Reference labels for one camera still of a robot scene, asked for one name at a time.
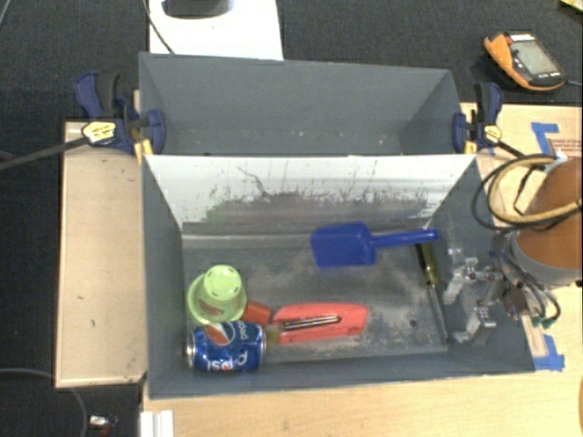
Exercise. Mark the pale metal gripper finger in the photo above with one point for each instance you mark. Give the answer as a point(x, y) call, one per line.
point(483, 319)
point(457, 276)

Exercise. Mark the blue plastic scoop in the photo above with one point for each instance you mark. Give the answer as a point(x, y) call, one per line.
point(344, 245)

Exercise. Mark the red stapler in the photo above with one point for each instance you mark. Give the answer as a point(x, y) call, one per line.
point(319, 323)

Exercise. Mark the small orange block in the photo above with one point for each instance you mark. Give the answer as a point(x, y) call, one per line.
point(258, 312)

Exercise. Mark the grey metal bin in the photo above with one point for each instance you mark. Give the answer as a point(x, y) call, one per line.
point(291, 107)

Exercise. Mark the light green plastic cup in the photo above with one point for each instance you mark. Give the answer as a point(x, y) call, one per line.
point(217, 295)

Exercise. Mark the blue soda can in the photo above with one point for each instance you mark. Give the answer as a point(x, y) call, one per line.
point(225, 348)

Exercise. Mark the pale wood flat board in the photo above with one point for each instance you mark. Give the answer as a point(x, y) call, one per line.
point(102, 267)

